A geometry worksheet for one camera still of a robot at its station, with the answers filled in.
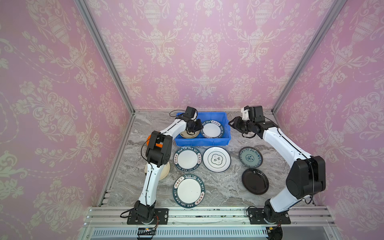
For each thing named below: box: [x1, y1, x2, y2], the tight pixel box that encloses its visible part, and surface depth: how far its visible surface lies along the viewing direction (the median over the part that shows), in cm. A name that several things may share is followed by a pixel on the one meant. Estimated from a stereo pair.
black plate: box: [242, 168, 269, 195], surface depth 86 cm
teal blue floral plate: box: [238, 146, 263, 168], surface depth 96 cm
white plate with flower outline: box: [202, 146, 232, 173], surface depth 96 cm
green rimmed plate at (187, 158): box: [173, 146, 202, 172], surface depth 96 cm
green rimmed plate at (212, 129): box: [200, 120, 224, 139], surface depth 111 cm
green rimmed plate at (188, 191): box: [172, 173, 206, 209], surface depth 83 cm
